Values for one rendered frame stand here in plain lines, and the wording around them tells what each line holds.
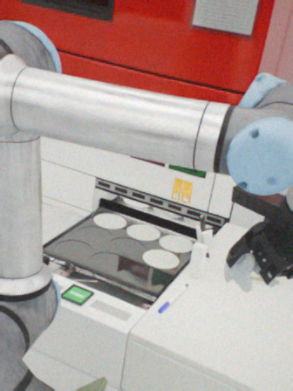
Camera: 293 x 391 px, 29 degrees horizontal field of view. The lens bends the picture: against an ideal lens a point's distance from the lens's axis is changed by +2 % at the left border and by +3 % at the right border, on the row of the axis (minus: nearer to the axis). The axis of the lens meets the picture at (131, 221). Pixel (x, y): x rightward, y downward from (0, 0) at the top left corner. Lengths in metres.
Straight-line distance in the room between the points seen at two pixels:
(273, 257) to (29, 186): 0.38
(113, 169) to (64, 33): 0.41
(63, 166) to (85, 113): 1.23
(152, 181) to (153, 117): 1.09
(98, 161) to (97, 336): 0.74
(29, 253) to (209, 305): 0.49
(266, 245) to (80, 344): 0.53
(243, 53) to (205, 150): 0.89
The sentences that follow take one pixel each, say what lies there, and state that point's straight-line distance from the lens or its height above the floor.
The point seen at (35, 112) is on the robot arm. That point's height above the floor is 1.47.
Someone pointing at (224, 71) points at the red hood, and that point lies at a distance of 1.50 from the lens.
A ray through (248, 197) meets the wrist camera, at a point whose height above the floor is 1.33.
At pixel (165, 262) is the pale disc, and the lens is 1.52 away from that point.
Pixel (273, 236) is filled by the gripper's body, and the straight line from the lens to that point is 0.85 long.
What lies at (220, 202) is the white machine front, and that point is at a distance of 1.64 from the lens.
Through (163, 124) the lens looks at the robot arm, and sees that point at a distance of 0.61.
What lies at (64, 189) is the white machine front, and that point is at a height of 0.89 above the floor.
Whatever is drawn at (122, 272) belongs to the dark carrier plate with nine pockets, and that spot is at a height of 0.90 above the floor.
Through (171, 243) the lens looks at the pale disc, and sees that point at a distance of 1.62.
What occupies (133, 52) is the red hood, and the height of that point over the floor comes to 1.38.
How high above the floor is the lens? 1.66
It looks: 27 degrees down
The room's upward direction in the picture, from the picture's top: 8 degrees clockwise
